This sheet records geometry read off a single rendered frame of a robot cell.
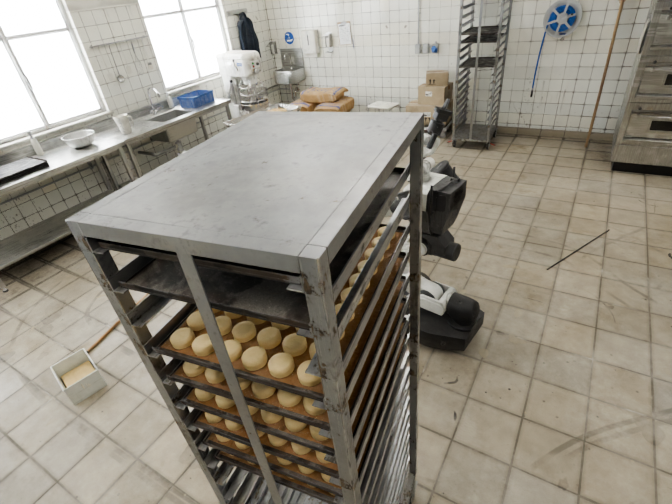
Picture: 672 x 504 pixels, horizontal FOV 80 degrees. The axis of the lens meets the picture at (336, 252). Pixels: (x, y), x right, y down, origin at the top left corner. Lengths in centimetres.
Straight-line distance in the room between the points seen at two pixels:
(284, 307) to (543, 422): 213
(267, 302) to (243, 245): 16
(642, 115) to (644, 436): 342
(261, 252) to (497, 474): 204
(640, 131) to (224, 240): 507
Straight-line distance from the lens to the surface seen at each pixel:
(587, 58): 627
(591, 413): 277
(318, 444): 94
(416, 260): 124
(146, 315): 93
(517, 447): 253
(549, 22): 611
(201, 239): 62
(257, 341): 90
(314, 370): 70
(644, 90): 529
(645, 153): 552
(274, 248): 55
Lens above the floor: 211
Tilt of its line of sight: 34 degrees down
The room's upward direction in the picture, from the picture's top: 7 degrees counter-clockwise
